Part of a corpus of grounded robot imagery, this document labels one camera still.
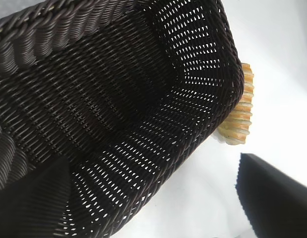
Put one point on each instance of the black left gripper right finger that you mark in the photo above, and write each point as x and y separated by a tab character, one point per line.
279	203

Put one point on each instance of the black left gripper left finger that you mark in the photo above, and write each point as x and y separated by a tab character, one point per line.
31	210

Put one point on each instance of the long striped bread loaf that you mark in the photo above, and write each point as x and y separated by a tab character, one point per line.
242	119

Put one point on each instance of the dark brown woven wicker basket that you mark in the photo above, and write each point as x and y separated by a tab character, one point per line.
93	99

